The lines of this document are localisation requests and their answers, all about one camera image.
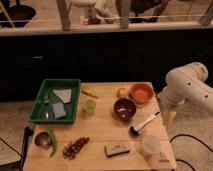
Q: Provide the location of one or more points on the apple toy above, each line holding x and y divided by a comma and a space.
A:
122, 93

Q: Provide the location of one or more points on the small metal cup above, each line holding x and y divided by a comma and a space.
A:
43, 140

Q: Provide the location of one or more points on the orange bowl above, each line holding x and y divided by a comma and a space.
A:
141, 93

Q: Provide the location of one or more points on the clear plastic cup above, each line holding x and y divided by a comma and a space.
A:
150, 145

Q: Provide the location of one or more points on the blue-grey sponge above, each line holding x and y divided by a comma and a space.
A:
58, 110

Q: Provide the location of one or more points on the black clamp stand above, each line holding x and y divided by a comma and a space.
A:
27, 134

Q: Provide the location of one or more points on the metal spoon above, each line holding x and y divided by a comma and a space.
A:
47, 112

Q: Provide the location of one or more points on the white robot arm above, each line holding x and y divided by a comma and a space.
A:
185, 83

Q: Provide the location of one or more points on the grey cloth piece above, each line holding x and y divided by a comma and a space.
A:
64, 95

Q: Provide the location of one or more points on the brown grape bunch toy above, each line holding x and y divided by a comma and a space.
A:
73, 148

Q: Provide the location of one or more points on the small green cup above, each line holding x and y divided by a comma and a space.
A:
89, 106

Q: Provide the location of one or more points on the green plastic tray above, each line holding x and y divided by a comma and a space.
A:
37, 115

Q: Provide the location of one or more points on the black and white brush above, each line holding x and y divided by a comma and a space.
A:
135, 129

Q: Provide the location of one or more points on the yellow banana toy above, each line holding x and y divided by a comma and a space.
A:
90, 93

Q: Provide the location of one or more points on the dark purple bowl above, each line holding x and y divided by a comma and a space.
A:
124, 109

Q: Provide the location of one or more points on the small metal clip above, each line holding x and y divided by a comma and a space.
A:
46, 100

